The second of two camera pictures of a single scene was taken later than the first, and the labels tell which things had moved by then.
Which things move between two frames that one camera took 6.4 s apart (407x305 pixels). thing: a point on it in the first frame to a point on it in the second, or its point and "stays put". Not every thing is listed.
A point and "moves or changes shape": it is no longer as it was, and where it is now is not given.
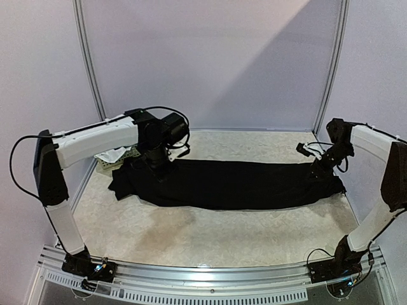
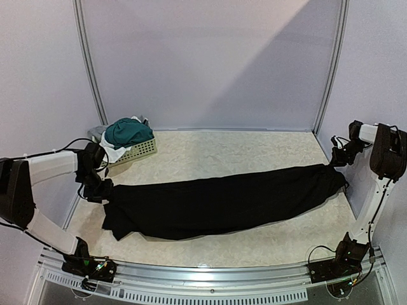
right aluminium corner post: (339, 51) stays put
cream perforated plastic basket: (128, 154) stays put
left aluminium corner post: (79, 14) stays put
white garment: (111, 155) stays put
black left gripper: (164, 175) to (105, 194)
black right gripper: (318, 168) to (338, 159)
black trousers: (222, 185) moves or changes shape
